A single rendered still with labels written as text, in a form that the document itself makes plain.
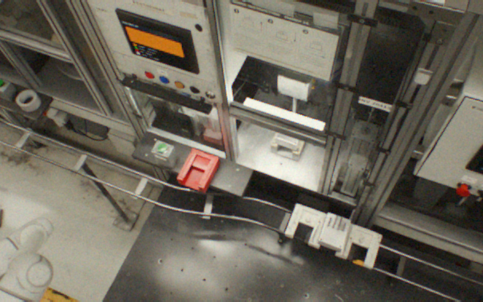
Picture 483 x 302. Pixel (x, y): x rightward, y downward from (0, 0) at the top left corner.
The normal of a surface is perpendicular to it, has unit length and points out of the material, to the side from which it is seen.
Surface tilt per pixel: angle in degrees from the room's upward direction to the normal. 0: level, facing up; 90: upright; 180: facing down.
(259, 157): 0
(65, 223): 0
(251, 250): 0
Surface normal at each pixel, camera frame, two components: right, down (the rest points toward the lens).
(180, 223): -0.05, -0.47
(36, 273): 0.66, -0.26
